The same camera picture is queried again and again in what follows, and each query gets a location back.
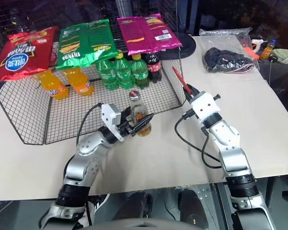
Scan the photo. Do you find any orange soda plastic bottle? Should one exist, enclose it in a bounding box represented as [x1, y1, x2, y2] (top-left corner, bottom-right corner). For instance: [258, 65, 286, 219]
[36, 69, 70, 101]
[63, 67, 96, 97]

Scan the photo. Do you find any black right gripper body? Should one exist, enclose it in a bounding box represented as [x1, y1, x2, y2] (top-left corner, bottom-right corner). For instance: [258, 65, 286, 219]
[188, 91, 203, 103]

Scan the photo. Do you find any white glue gun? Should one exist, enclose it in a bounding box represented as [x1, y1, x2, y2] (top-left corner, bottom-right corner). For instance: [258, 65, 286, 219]
[251, 38, 265, 53]

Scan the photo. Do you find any clear plastic zip bag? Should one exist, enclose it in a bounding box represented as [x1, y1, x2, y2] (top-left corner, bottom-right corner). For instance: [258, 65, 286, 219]
[198, 27, 261, 75]

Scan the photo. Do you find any green crumpled cloth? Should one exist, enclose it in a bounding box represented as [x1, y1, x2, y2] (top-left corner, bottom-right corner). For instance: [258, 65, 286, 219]
[272, 48, 288, 65]

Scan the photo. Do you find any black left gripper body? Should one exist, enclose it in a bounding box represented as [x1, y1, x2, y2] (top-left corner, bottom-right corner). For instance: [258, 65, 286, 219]
[116, 120, 137, 138]

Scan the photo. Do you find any black cola plastic bottle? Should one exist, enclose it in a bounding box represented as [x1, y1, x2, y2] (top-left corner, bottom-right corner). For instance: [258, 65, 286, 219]
[144, 51, 163, 83]

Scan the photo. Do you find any black and white sneaker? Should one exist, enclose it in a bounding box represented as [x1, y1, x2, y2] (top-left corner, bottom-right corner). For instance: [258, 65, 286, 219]
[74, 193, 111, 229]

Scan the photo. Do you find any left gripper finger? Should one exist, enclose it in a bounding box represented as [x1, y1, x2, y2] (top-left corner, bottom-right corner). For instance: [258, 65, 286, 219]
[131, 112, 156, 137]
[120, 106, 133, 125]

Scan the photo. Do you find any green soda plastic bottle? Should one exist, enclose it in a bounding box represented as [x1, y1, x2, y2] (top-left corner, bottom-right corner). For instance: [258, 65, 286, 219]
[113, 53, 135, 89]
[131, 54, 150, 88]
[96, 59, 120, 91]

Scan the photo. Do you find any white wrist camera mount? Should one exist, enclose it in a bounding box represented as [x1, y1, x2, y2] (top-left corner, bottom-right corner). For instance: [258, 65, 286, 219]
[190, 91, 219, 126]
[100, 103, 125, 142]

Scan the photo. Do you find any black mesh cloth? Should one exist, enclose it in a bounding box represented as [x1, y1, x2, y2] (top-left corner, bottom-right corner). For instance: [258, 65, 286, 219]
[204, 46, 253, 73]

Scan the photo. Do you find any black round stand base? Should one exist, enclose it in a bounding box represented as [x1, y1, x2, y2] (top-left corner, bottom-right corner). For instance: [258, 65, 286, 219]
[162, 33, 196, 60]

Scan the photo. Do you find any small orange soda bottle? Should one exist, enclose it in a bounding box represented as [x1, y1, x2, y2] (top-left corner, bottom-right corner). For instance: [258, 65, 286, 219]
[261, 39, 277, 60]

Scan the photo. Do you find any magenta chip bag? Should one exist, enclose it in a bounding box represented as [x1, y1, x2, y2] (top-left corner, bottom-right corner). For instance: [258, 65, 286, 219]
[116, 13, 183, 57]

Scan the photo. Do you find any black wire mesh rack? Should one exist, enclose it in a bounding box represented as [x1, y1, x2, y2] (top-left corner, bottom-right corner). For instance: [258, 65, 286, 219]
[0, 23, 187, 146]

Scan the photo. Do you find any red chip bag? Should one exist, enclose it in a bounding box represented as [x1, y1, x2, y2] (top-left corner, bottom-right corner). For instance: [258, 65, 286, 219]
[0, 26, 60, 85]

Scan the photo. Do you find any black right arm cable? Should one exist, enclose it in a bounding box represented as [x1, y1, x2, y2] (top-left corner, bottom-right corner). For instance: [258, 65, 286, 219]
[174, 111, 222, 169]

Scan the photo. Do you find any clear glass bottle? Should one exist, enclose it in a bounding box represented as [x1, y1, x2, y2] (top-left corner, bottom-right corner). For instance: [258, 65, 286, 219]
[129, 91, 153, 137]

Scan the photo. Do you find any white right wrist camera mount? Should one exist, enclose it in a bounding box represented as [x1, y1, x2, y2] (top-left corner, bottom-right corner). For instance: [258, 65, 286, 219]
[190, 91, 219, 126]

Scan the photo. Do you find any orange plastic tool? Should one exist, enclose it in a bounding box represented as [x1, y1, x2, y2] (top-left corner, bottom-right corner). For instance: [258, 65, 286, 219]
[244, 46, 259, 59]

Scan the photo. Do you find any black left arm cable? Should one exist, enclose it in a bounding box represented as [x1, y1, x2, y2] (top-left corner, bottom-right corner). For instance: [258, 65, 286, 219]
[76, 103, 104, 145]

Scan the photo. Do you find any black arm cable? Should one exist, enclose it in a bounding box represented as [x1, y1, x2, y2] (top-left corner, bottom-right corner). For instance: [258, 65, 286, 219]
[76, 103, 104, 145]
[174, 111, 222, 169]

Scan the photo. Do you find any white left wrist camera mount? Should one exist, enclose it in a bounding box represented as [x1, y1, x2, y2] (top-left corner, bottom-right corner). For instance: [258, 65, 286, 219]
[100, 103, 125, 142]

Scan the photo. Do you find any green chip bag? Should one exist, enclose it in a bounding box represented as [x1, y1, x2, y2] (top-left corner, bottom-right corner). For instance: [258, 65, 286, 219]
[55, 19, 120, 70]

